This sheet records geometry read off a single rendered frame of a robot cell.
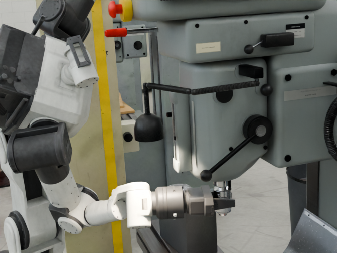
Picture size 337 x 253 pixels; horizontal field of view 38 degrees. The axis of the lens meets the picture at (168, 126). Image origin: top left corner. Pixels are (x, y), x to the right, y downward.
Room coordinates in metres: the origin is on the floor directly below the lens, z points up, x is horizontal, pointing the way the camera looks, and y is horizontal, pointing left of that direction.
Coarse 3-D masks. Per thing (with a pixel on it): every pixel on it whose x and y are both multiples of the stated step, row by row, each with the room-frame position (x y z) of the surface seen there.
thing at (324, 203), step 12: (312, 168) 1.47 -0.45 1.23; (324, 168) 1.42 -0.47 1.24; (336, 168) 1.37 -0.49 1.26; (312, 180) 1.47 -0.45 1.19; (324, 180) 1.42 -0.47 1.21; (336, 180) 1.36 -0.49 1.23; (312, 192) 1.47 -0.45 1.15; (324, 192) 1.42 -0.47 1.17; (336, 192) 1.36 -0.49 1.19; (312, 204) 1.47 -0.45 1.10; (324, 204) 1.42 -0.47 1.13; (336, 204) 1.36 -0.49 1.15; (324, 216) 1.42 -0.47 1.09; (336, 216) 1.36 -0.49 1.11; (336, 228) 1.36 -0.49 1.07
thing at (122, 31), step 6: (108, 30) 1.27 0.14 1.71; (114, 30) 1.27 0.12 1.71; (120, 30) 1.27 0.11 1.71; (126, 30) 1.28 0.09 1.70; (132, 30) 1.28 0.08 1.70; (138, 30) 1.29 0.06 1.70; (144, 30) 1.29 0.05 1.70; (150, 30) 1.30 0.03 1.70; (156, 30) 1.30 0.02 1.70; (108, 36) 1.26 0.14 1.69; (114, 36) 1.27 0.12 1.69; (120, 36) 1.27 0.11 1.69
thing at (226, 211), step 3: (216, 195) 1.24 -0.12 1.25; (219, 195) 1.23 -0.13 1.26; (222, 195) 1.23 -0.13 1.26; (225, 195) 1.23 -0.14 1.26; (228, 195) 1.23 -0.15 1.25; (225, 198) 1.23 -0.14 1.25; (228, 198) 1.23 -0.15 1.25; (216, 210) 1.24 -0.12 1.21; (219, 210) 1.23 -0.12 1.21; (222, 210) 1.23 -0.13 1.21; (225, 210) 1.23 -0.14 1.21; (228, 210) 1.23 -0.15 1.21; (219, 213) 1.23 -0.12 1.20; (222, 213) 1.23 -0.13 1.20; (225, 213) 1.23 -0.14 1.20
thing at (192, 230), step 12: (192, 216) 1.50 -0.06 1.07; (204, 216) 1.52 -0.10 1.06; (168, 228) 1.61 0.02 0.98; (180, 228) 1.52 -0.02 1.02; (192, 228) 1.50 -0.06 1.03; (204, 228) 1.52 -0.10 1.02; (216, 228) 1.54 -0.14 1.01; (168, 240) 1.62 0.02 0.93; (180, 240) 1.53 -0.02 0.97; (192, 240) 1.50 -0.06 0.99; (204, 240) 1.52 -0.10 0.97; (216, 240) 1.54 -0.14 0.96; (180, 252) 1.53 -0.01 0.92; (192, 252) 1.50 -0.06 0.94; (204, 252) 1.52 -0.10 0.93
